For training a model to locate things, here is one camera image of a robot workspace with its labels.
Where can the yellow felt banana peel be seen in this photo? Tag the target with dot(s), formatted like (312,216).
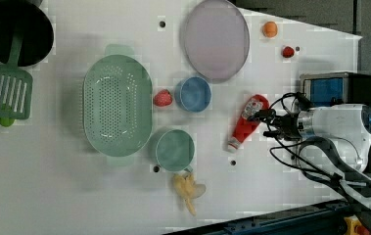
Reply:
(188,190)

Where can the red felt ketchup bottle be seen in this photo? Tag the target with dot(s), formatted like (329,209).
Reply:
(245,126)

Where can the orange toy fruit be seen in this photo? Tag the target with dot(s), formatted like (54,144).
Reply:
(270,29)

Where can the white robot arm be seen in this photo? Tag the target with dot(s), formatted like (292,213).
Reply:
(333,146)

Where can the small red toy berry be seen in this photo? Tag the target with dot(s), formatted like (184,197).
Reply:
(288,52)

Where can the lilac round plate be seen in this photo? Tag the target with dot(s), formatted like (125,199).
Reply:
(216,39)

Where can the black pan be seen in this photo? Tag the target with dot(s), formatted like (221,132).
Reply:
(22,18)

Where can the green slotted spatula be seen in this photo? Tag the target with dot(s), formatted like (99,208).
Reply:
(15,84)

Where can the red felt strawberry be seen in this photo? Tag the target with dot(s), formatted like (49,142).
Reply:
(163,98)

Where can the green toy lime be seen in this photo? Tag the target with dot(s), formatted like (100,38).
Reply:
(6,122)

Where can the green cup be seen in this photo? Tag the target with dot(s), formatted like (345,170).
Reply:
(174,150)

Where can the silver toy oven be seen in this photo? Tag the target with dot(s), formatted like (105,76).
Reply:
(336,89)

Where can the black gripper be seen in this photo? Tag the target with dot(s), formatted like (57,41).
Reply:
(286,125)

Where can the green perforated colander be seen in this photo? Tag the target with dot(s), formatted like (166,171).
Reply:
(117,105)

